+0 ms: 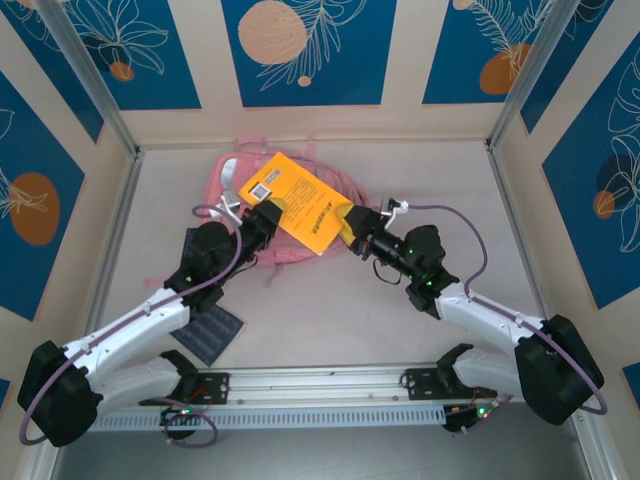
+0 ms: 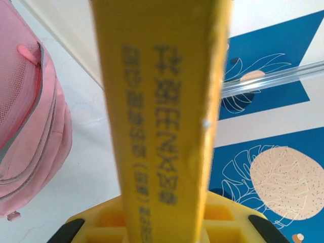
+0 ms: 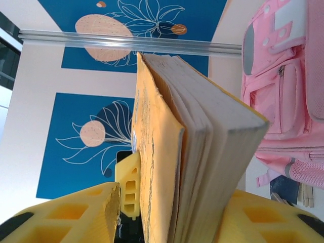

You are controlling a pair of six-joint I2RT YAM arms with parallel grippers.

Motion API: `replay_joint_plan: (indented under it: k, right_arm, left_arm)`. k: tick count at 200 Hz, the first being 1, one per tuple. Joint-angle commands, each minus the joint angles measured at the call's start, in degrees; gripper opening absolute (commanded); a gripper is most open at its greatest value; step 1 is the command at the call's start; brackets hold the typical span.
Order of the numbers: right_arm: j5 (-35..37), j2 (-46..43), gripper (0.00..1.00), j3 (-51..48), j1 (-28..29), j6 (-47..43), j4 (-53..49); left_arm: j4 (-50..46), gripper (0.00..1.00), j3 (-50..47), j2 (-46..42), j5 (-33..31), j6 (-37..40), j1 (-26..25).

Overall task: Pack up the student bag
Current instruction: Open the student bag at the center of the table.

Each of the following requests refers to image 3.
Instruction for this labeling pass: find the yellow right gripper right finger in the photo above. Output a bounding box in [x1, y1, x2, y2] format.
[215, 189, 324, 243]

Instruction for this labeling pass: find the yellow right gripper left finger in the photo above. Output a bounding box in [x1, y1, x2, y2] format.
[0, 182, 121, 243]

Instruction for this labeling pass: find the yellow paperback book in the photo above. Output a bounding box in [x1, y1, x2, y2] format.
[131, 52, 270, 243]

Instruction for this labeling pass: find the navy book with yellow label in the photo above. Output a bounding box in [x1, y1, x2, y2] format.
[269, 174, 316, 207]

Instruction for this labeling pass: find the pink student backpack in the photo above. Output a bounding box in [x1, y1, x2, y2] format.
[240, 0, 324, 189]

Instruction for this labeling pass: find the aluminium frame post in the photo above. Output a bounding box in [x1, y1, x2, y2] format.
[19, 29, 242, 58]

